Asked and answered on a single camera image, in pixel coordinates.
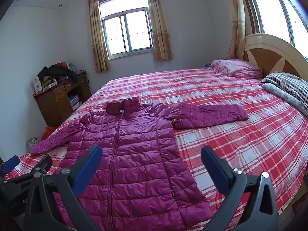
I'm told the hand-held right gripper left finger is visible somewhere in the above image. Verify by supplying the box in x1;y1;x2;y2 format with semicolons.
26;145;104;231

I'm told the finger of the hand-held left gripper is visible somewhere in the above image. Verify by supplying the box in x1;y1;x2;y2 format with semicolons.
5;155;53;186
0;155;21;175

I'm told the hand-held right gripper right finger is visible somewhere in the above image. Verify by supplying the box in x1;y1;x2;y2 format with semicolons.
200;146;281;231

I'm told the purple down jacket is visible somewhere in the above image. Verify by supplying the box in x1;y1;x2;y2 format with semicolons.
30;96;249;231

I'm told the black clothes pile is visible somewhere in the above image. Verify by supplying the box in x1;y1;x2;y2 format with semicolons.
37;65;80;82

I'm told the patterned cloth bag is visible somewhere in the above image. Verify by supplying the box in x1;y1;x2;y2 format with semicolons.
26;137;42;153

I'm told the red bag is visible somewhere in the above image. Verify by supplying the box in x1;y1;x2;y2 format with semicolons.
42;126;58;141

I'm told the bed with red plaid sheet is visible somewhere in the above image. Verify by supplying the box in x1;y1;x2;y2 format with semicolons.
5;66;308;231

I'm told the brown wooden desk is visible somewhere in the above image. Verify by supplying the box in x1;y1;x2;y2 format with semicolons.
32;71;92;127

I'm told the stack of boxes in desk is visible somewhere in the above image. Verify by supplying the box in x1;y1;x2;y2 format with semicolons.
69;95;80;111

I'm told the white carton box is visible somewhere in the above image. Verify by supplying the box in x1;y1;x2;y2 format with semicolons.
32;76;42;93

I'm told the grey floral pillow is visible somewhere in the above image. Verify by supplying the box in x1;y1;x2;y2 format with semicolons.
261;83;308;116

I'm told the pink folded blanket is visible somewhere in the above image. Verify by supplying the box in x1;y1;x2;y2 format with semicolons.
210;58;263;79

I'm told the striped pillow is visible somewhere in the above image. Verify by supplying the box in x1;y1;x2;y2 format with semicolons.
261;72;308;104

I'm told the beige floral curtain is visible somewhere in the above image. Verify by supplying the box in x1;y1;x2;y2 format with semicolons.
225;0;247;60
145;0;174;62
87;0;111;73

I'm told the wooden bed headboard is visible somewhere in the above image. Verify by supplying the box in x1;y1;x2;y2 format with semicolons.
243;33;308;87

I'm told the sliding window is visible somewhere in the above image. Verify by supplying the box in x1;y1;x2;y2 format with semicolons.
99;0;154;59

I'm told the window beside headboard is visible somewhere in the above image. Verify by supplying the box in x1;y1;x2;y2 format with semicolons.
241;0;308;53

